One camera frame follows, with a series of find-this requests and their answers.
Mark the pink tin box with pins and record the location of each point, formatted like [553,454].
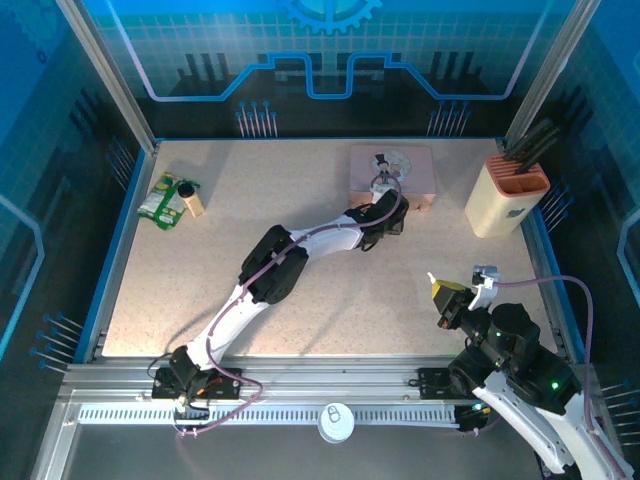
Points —
[420,170]

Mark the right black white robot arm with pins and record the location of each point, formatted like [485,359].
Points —
[525,425]

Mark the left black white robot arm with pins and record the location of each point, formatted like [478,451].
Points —
[330,242]

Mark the cream knife block orange top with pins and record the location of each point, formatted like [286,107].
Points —
[492,210]

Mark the small bottle black cap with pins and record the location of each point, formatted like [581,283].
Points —
[192,202]

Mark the green snack packet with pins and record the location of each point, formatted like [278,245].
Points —
[160,205]

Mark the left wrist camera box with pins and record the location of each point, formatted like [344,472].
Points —
[381,189]

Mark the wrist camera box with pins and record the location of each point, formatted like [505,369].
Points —
[484,287]
[381,189]

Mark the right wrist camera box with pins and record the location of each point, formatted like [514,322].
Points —
[484,287]

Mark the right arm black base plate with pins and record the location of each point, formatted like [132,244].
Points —
[432,384]

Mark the aluminium frame rail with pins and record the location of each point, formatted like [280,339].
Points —
[325,372]

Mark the aluminium frame post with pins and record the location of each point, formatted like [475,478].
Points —
[550,75]
[107,75]

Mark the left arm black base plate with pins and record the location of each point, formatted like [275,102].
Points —
[227,387]

